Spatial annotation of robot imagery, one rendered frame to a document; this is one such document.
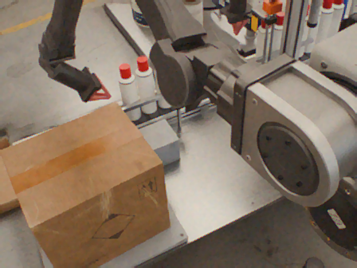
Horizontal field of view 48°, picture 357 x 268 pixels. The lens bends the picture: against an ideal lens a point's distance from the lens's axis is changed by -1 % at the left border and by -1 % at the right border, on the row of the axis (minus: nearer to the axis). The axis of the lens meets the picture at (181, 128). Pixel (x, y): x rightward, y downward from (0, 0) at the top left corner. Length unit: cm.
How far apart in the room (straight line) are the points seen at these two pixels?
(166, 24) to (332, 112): 27
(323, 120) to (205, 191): 78
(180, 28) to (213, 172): 70
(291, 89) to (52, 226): 58
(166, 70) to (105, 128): 43
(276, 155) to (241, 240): 160
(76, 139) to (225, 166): 48
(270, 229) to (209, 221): 100
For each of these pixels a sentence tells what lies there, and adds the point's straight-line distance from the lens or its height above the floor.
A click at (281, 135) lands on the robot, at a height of 148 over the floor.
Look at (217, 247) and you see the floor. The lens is 203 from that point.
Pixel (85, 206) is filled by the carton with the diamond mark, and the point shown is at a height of 110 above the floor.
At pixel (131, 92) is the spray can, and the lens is 124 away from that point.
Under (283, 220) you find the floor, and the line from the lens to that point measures 214.
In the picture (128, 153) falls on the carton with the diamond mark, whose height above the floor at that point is 112.
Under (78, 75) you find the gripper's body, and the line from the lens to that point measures 115.
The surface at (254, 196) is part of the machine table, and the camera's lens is 118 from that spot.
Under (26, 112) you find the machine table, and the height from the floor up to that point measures 83.
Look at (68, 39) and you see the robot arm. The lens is 106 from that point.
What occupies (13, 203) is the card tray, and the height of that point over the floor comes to 85.
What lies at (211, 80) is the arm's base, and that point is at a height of 147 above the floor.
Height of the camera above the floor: 180
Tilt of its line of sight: 46 degrees down
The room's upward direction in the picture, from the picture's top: 4 degrees counter-clockwise
